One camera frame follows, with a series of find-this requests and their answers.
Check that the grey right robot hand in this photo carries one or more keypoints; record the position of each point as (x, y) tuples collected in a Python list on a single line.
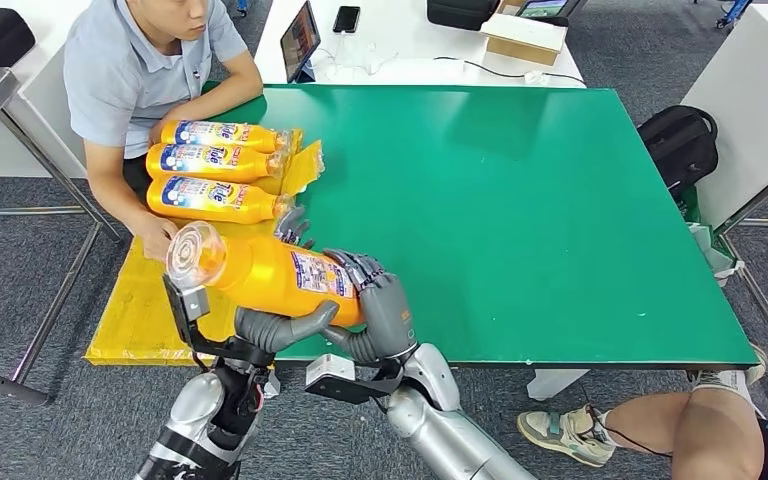
[(384, 321)]

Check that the white plastic bag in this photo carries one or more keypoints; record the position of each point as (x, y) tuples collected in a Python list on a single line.
[(713, 255)]

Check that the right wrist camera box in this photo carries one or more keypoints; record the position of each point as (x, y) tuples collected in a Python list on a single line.
[(331, 381)]

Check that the blue metal trolley frame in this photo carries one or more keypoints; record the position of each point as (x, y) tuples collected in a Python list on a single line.
[(732, 12)]

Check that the white table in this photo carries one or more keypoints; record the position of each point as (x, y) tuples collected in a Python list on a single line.
[(417, 46), (755, 85)]

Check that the black backpack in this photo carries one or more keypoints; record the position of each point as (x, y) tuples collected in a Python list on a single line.
[(677, 148)]

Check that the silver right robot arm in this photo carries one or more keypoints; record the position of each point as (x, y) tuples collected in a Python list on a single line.
[(444, 430)]

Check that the dark smartphone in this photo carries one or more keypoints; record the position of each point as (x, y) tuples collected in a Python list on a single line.
[(346, 19)]

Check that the black screen device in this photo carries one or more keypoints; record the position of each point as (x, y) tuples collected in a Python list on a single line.
[(548, 9)]

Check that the white desk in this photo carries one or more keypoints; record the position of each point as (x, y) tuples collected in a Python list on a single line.
[(33, 126)]

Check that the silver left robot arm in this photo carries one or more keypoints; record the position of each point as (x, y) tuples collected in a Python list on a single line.
[(198, 430)]

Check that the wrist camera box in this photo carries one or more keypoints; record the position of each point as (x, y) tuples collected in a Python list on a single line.
[(188, 311), (331, 381)]

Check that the black bag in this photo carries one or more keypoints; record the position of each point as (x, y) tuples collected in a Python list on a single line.
[(461, 13)]

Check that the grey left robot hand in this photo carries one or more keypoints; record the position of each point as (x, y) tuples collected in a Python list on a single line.
[(278, 328)]

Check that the brown cardboard box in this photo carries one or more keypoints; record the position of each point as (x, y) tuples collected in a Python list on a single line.
[(523, 38)]

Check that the green bag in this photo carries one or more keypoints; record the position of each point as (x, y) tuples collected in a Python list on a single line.
[(689, 205)]

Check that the black tablet on stand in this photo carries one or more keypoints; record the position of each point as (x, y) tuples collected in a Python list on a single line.
[(300, 40)]

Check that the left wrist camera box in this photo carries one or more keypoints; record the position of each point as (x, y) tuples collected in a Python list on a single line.
[(188, 311)]

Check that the person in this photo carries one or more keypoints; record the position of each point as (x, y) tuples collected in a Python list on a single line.
[(132, 86), (715, 434)]

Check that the yellow taped cardboard sheet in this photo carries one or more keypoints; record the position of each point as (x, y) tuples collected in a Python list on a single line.
[(132, 331)]

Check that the white power adapter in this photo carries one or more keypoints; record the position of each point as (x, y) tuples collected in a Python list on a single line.
[(536, 78)]

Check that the orange detergent bottle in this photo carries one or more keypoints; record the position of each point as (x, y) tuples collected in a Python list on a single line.
[(225, 136), (212, 164), (258, 278), (218, 202)]

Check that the white table leg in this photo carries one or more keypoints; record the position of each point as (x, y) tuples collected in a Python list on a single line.
[(271, 384), (556, 384)]

